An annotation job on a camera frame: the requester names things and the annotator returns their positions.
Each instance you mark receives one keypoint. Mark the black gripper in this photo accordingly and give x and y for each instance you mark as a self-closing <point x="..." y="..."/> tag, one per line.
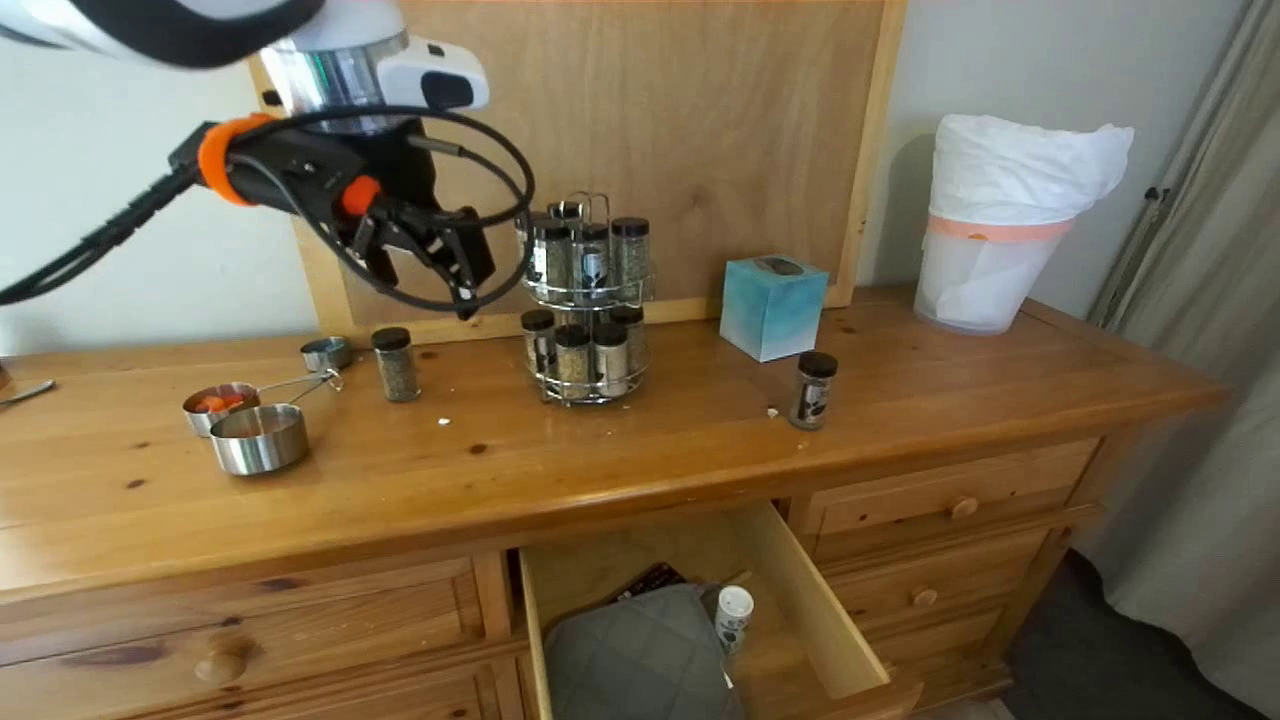
<point x="343" y="197"/>

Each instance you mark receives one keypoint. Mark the green herb spice bottle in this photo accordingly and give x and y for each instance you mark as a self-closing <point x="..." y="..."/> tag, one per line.
<point x="572" y="361"/>

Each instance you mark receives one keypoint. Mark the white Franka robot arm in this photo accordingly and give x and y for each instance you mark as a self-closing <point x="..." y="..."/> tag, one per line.
<point x="343" y="67"/>

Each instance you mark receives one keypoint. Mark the dark herb spice bottle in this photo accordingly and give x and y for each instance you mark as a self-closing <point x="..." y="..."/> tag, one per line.
<point x="395" y="359"/>

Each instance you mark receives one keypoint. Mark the chrome rotating spice rack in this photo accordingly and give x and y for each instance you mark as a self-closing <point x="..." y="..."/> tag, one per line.
<point x="587" y="266"/>

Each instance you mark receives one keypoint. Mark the black capped spice bottle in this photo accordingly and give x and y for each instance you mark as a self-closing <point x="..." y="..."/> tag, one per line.
<point x="816" y="369"/>

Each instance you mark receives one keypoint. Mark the white bottle in drawer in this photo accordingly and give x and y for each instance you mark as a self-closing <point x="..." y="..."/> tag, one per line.
<point x="734" y="614"/>

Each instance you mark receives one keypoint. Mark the small steel measuring cup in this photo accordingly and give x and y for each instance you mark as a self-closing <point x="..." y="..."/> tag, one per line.
<point x="326" y="353"/>

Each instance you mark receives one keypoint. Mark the large steel measuring cup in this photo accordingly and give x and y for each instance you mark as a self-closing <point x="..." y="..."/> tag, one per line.
<point x="264" y="439"/>

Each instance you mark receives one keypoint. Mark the steel cup with candy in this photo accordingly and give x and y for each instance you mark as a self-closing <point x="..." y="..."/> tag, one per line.
<point x="203" y="411"/>

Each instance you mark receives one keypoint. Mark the wooden dresser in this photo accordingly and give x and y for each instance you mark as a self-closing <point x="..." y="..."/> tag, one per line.
<point x="380" y="577"/>

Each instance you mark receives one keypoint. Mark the plywood back board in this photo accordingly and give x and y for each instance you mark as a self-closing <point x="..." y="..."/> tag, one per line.
<point x="729" y="125"/>

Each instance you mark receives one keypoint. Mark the teal tissue box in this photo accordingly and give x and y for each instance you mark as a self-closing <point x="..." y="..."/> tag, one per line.
<point x="771" y="304"/>

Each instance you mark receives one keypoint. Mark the metal utensil at edge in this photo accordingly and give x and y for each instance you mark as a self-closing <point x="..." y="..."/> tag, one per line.
<point x="31" y="392"/>

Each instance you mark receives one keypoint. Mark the grey cushion in drawer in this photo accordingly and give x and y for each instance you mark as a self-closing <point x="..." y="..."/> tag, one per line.
<point x="640" y="658"/>

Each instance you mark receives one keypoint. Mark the open wooden drawer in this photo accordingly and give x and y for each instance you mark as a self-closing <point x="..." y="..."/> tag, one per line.
<point x="802" y="655"/>

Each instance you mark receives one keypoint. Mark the white lined trash bin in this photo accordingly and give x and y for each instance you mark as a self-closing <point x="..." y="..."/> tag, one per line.
<point x="1003" y="202"/>

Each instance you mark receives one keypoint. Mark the grey curtain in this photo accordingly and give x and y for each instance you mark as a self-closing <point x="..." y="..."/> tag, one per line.
<point x="1192" y="528"/>

